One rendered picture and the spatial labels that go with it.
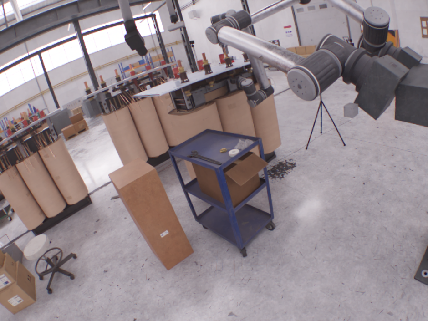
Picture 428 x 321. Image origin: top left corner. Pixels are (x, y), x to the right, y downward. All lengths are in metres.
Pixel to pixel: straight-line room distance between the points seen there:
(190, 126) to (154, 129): 1.62
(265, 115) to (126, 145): 2.07
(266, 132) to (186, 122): 1.08
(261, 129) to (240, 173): 1.34
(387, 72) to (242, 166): 1.06
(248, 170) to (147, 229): 0.88
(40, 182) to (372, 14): 4.05
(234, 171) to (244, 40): 0.86
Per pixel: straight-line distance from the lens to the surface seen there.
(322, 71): 1.22
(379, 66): 1.24
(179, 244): 2.05
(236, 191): 1.64
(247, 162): 1.60
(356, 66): 1.34
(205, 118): 2.17
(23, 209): 3.77
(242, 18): 1.89
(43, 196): 3.66
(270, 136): 2.88
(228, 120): 2.42
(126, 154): 3.67
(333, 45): 1.38
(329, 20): 15.92
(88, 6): 10.46
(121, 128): 3.54
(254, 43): 1.49
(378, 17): 1.82
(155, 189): 1.71
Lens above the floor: 1.58
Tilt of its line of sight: 27 degrees down
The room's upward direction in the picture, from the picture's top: 16 degrees counter-clockwise
